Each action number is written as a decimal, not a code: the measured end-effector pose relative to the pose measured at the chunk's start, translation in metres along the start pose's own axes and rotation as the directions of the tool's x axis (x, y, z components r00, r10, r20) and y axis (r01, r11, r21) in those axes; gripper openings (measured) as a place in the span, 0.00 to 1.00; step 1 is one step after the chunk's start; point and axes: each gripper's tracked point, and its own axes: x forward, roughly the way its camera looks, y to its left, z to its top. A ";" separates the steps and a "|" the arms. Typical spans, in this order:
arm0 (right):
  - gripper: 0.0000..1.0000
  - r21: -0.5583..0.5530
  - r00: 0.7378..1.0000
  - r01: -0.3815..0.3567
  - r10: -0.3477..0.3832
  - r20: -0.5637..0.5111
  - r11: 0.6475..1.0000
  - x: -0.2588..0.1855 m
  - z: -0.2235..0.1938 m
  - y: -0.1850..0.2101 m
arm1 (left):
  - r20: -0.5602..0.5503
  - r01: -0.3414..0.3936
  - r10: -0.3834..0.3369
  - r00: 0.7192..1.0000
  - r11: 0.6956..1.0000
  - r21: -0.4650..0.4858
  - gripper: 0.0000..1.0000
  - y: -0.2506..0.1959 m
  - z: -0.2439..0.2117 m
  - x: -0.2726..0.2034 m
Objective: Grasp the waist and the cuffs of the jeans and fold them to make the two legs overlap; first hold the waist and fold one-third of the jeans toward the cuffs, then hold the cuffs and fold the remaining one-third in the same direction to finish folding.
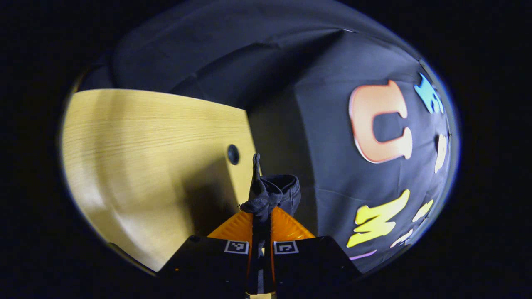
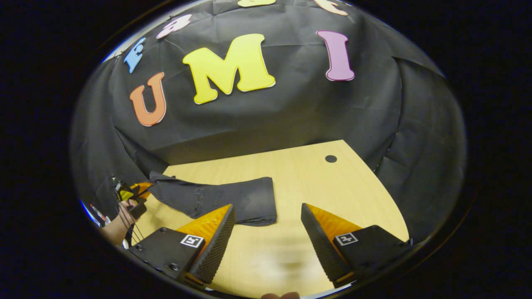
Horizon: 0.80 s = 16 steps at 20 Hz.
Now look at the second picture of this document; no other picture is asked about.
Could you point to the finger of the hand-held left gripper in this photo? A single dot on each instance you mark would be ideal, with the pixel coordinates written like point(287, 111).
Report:
point(139, 190)

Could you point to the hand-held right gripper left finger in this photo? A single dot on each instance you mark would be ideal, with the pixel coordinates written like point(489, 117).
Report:
point(216, 249)

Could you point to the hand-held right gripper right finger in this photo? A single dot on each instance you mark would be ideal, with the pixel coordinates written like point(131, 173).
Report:
point(322, 249)

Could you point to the dark grey jeans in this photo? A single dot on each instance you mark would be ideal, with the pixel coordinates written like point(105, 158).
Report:
point(241, 199)

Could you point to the black backdrop cloth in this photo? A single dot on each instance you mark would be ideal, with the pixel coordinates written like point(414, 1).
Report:
point(291, 112)

